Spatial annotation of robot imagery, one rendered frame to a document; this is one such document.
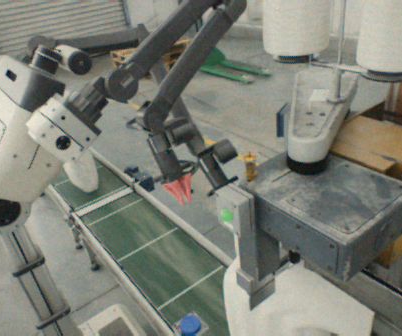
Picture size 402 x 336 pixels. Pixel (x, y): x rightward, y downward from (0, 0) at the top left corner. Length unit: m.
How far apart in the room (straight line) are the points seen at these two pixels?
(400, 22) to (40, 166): 0.90
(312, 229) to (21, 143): 0.74
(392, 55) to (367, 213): 0.31
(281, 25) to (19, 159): 0.74
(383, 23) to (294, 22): 0.22
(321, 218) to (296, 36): 0.45
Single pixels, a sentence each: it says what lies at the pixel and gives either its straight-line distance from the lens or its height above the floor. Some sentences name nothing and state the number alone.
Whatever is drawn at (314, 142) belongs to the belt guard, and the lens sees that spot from 0.81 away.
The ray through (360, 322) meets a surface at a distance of 1.07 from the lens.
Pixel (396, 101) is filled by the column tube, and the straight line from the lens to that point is 1.12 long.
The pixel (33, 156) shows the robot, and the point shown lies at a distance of 1.08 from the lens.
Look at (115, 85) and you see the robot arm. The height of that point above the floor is 1.53.
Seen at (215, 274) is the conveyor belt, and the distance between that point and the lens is 1.95.
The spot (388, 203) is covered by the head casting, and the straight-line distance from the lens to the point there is 0.79.
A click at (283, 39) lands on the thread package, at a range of 0.98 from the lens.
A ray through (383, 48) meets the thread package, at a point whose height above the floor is 1.58.
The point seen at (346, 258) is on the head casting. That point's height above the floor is 1.30.
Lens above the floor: 1.79
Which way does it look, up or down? 31 degrees down
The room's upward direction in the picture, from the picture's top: 8 degrees counter-clockwise
